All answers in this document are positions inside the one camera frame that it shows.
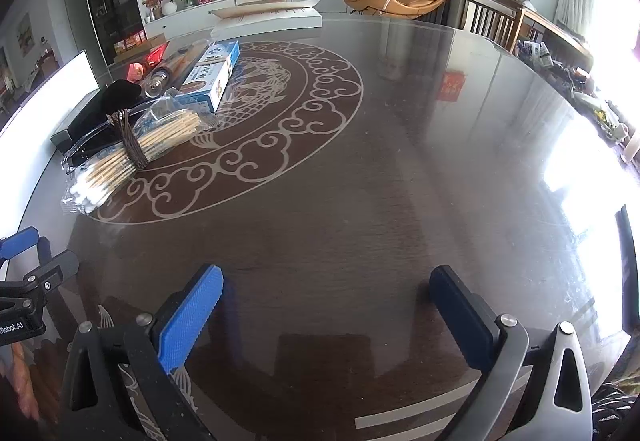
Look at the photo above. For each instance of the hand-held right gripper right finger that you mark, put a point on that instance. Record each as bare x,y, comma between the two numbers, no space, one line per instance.
457,316

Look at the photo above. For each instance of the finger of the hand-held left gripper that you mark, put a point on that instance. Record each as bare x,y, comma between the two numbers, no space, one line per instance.
17,243
52,268

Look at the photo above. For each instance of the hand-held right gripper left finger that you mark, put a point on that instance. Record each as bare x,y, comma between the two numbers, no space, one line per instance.
192,316

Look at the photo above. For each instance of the gold cream tube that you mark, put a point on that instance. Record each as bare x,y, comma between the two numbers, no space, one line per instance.
159,81

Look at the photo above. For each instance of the blue carton box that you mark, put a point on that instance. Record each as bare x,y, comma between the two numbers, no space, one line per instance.
210,71

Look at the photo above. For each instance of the cotton swab packet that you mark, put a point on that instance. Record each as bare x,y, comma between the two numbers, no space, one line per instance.
92,186
175,126

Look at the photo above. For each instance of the white panel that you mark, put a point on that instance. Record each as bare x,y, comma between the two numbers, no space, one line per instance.
45,121

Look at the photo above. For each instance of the black flat box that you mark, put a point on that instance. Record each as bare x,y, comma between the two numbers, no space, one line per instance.
85,121

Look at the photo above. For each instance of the black pouch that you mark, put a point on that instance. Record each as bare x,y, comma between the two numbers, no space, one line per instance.
121,93

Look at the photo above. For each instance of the person's patterned dark clothing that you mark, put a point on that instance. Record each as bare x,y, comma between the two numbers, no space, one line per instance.
615,408

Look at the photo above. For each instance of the red packet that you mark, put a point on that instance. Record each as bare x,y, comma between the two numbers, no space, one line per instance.
145,63

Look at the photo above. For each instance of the orange boxes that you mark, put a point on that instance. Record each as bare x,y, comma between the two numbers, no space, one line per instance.
135,43

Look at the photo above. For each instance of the phone case in plastic bag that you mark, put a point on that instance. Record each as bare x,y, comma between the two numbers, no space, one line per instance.
196,52

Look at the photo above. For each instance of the clutter of small items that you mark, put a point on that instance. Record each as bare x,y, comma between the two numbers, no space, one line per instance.
565,71

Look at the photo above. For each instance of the red flowers in vase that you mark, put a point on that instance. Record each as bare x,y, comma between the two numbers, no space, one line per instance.
154,0

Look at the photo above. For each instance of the white round vase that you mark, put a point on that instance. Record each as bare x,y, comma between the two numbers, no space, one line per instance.
169,8

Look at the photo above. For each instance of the white television cabinet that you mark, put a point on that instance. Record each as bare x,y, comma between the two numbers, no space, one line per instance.
190,16

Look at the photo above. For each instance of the wooden slatted chair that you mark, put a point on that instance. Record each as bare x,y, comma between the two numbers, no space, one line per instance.
492,16

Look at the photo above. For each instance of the wooden side desk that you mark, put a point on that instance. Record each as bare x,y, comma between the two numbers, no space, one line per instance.
555,28

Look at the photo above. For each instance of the white flat carton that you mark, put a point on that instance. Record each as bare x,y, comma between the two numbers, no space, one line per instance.
270,18

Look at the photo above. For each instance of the framed wall picture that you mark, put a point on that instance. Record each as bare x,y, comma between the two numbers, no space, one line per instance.
26,36

